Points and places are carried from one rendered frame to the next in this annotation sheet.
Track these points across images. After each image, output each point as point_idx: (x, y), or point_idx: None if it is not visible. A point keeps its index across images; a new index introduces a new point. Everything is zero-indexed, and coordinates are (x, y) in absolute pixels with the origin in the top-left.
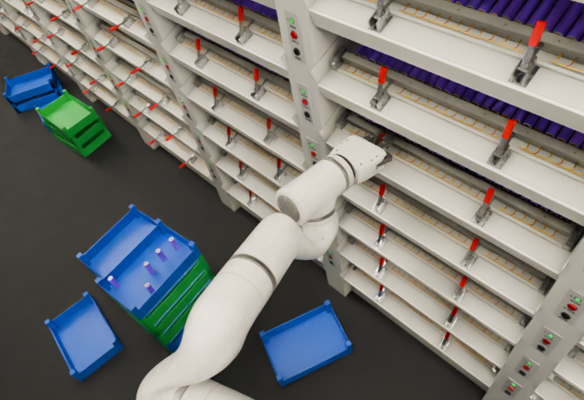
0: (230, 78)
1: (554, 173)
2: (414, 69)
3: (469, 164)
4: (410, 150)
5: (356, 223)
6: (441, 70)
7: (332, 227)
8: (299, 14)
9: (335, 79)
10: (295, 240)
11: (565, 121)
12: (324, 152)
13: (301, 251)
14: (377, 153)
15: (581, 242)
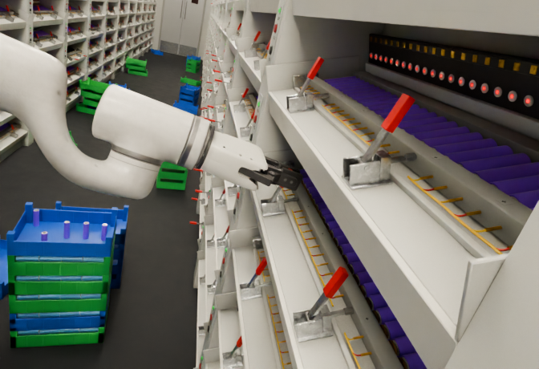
0: (243, 122)
1: (439, 231)
2: (360, 95)
3: (325, 186)
4: (308, 211)
5: (233, 325)
6: (350, 3)
7: (124, 174)
8: None
9: (285, 92)
10: (26, 75)
11: (478, 7)
12: (244, 192)
13: (28, 109)
14: (256, 160)
15: None
